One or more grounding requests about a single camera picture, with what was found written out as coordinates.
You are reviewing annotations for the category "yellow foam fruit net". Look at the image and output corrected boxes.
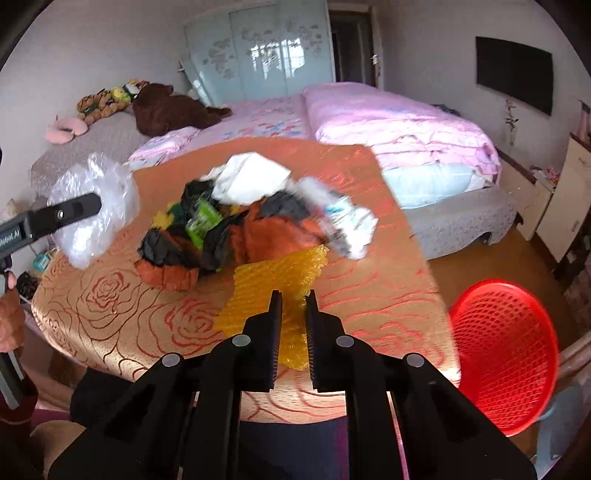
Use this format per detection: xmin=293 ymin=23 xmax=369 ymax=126
xmin=212 ymin=244 xmax=330 ymax=372

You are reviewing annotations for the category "green pea snack bag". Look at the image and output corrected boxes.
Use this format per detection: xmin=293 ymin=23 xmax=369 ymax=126
xmin=185 ymin=198 xmax=223 ymax=251

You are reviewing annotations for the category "yellow brown plush toy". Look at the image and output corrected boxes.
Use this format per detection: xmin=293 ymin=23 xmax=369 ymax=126
xmin=76 ymin=79 xmax=148 ymax=126

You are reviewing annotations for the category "brown plush bear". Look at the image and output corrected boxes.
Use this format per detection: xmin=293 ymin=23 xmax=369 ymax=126
xmin=132 ymin=83 xmax=232 ymax=138

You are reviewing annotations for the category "white tissue paper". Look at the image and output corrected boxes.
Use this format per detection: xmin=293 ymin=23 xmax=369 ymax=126
xmin=200 ymin=152 xmax=291 ymax=206

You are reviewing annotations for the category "white tall cabinet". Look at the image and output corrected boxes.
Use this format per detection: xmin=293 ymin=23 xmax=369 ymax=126
xmin=536 ymin=134 xmax=591 ymax=262

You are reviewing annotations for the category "cartoon cat snack wrapper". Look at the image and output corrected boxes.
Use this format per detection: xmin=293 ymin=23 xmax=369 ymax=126
xmin=294 ymin=177 xmax=378 ymax=260

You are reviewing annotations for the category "blue grey plastic stool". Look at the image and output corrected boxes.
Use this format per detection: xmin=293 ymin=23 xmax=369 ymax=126
xmin=534 ymin=382 xmax=588 ymax=479

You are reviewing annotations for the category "clear plastic bag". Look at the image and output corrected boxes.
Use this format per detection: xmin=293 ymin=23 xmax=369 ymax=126
xmin=48 ymin=152 xmax=140 ymax=269

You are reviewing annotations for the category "glass sliding door wardrobe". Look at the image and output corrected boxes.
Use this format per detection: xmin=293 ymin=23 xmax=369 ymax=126
xmin=180 ymin=1 xmax=335 ymax=106

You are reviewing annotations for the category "left hand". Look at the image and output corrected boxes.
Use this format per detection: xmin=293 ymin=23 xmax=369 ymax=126
xmin=0 ymin=271 xmax=25 ymax=353

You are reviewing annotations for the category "dark bedroom door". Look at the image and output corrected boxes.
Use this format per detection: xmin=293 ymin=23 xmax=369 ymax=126
xmin=329 ymin=10 xmax=378 ymax=87

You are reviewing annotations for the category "wall mounted black television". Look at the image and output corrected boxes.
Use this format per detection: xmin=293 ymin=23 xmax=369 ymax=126
xmin=475 ymin=36 xmax=554 ymax=116

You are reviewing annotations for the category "red plastic mesh basket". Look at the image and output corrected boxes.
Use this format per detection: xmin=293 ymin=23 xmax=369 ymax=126
xmin=450 ymin=279 xmax=559 ymax=437

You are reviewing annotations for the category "pink plush pillow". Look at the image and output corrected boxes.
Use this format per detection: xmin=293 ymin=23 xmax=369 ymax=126
xmin=45 ymin=116 xmax=88 ymax=145

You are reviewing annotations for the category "pink folded quilt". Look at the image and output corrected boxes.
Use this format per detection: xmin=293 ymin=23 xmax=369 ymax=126
xmin=303 ymin=83 xmax=501 ymax=179

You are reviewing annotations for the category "bed with grey base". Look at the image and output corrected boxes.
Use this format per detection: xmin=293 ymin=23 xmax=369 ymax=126
xmin=30 ymin=96 xmax=517 ymax=260

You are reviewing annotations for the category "rose in glass vase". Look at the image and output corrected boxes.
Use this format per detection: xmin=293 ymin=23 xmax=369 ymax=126
xmin=505 ymin=99 xmax=519 ymax=146

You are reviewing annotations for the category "green yellow scouring sponge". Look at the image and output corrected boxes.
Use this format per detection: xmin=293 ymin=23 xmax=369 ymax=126
xmin=151 ymin=203 xmax=185 ymax=230

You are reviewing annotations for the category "low white tv cabinet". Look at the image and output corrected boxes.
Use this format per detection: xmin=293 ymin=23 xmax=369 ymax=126
xmin=497 ymin=149 xmax=553 ymax=241

